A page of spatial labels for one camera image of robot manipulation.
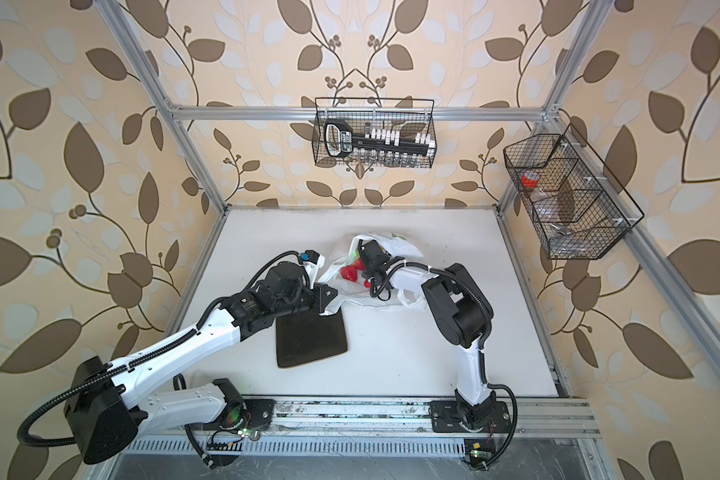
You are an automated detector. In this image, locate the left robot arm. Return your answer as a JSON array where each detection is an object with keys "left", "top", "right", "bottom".
[{"left": 17, "top": 250, "right": 337, "bottom": 465}]

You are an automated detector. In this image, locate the side wire basket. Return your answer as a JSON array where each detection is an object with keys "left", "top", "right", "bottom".
[{"left": 503, "top": 125, "right": 644, "bottom": 260}]

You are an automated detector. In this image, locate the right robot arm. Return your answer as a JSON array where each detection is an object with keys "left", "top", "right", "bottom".
[{"left": 358, "top": 240, "right": 518, "bottom": 471}]

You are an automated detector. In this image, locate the white plastic bag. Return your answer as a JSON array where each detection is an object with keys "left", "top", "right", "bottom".
[{"left": 318, "top": 232, "right": 433, "bottom": 315}]

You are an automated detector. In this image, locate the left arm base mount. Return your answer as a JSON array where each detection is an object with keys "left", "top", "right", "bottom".
[{"left": 184, "top": 399, "right": 275, "bottom": 469}]

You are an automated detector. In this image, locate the black square plate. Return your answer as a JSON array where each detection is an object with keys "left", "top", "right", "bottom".
[{"left": 275, "top": 311, "right": 348, "bottom": 369}]

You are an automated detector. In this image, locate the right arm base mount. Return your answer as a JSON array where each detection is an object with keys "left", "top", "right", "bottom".
[{"left": 428, "top": 393, "right": 517, "bottom": 471}]

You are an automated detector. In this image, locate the back wire basket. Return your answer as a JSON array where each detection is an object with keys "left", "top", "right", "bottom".
[{"left": 311, "top": 95, "right": 438, "bottom": 169}]

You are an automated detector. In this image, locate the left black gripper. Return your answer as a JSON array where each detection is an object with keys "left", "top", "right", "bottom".
[{"left": 272, "top": 279, "right": 341, "bottom": 319}]

